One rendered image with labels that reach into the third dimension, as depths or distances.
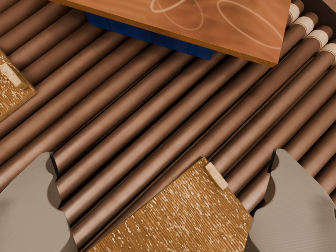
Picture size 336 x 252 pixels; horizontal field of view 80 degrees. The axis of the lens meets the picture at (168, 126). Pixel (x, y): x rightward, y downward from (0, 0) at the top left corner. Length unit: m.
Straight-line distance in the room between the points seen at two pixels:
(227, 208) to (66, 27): 0.55
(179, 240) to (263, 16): 0.46
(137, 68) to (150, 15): 0.13
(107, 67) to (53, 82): 0.13
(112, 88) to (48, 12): 0.25
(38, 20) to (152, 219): 0.53
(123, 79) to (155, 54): 0.10
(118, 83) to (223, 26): 0.25
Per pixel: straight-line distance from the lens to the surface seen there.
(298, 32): 0.65
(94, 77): 0.51
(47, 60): 0.56
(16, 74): 0.54
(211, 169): 0.42
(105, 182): 0.47
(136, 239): 0.46
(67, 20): 0.60
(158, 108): 0.47
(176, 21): 0.41
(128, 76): 0.49
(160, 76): 0.49
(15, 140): 0.55
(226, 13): 0.44
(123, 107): 0.47
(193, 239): 0.47
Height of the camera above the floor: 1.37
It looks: 80 degrees down
